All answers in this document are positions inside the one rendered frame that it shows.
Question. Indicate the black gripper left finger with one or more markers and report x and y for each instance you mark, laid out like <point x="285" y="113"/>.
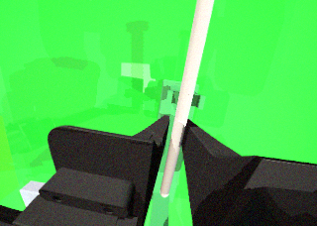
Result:
<point x="135" y="158"/>

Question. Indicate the white tapered pin with red head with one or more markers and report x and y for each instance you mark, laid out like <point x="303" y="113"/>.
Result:
<point x="197" y="39"/>

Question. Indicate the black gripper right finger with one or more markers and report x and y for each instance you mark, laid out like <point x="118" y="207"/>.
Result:
<point x="220" y="182"/>

